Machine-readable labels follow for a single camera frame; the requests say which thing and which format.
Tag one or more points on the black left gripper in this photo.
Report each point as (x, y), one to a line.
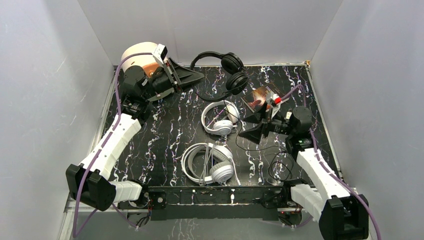
(173, 79)

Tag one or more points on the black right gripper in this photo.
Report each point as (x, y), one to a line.
(261, 116)

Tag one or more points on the black wired headphones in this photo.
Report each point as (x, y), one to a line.
(237, 81)

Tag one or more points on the large white over-ear headphones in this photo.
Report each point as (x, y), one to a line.
(218, 165)

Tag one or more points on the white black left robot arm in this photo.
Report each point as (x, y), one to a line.
(139, 80)

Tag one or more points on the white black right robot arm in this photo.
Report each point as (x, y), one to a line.
(340, 215)

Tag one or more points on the orange brown paperback book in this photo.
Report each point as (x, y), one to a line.
(255, 99)

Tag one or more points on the pastel mini drawer cabinet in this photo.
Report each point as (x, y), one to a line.
(146, 62)

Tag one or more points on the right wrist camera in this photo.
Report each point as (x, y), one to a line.
(273, 104)

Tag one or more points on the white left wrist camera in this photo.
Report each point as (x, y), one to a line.
(160, 54)

